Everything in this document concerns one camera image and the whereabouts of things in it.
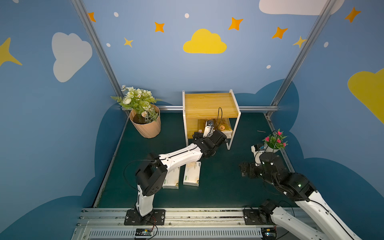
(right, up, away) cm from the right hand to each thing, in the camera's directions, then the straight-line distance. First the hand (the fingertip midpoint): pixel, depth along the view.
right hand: (248, 161), depth 72 cm
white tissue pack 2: (-28, -10, +12) cm, 32 cm away
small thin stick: (+25, +14, +40) cm, 49 cm away
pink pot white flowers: (-59, +26, +23) cm, 68 cm away
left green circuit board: (-52, -34, -1) cm, 62 cm away
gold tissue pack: (-10, +18, +10) cm, 23 cm away
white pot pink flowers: (+22, +8, +18) cm, 29 cm away
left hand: (-20, +14, +14) cm, 28 cm away
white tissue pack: (-39, -12, +10) cm, 42 cm away
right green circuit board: (+10, -36, 0) cm, 37 cm away
